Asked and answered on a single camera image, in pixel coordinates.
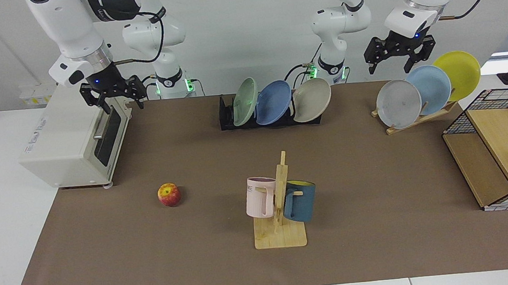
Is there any pale toaster oven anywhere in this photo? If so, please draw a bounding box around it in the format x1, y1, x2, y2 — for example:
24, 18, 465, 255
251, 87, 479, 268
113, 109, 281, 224
13, 78, 139, 195

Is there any brown table cloth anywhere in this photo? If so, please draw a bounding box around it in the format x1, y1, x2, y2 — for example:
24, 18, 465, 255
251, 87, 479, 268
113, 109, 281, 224
0, 71, 508, 285

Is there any pale green plate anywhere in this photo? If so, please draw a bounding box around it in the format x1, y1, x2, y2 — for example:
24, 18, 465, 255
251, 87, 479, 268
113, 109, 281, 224
230, 77, 261, 127

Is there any wire basket with wooden floor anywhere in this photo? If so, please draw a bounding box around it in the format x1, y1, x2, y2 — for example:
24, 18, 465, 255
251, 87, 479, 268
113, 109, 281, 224
439, 88, 508, 215

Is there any light blue plate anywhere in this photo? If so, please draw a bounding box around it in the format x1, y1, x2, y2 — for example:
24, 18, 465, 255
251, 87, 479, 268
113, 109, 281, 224
405, 63, 454, 117

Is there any wooden cup stand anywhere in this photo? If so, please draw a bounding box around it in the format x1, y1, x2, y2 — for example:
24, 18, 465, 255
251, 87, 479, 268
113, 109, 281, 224
248, 150, 308, 251

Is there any white socket box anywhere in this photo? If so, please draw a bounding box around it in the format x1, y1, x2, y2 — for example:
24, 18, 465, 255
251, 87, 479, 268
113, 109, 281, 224
18, 82, 57, 107

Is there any pink mug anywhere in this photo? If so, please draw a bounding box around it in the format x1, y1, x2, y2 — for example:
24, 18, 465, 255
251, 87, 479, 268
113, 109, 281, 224
244, 175, 279, 220

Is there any black dish rack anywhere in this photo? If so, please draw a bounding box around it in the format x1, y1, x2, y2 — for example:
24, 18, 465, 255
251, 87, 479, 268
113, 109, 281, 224
218, 88, 323, 132

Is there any yellow plate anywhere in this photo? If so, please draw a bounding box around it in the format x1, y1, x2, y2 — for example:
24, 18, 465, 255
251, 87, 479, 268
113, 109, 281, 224
432, 49, 483, 103

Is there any dark blue mug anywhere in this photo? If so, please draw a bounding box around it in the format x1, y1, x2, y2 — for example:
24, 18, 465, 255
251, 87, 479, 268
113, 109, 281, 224
281, 179, 319, 224

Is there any wooden plate rack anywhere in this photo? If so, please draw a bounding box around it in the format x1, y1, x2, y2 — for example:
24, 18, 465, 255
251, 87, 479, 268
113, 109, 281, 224
371, 99, 461, 137

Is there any beige plate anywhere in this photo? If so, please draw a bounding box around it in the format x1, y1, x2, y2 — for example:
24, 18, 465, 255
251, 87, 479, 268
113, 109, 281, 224
290, 77, 334, 123

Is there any grey plate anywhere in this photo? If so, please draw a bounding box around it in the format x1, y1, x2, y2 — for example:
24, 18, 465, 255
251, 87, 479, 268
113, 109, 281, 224
374, 78, 424, 131

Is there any red yellow apple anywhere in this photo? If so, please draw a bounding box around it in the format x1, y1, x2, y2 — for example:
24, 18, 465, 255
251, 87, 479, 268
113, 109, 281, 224
157, 182, 182, 208

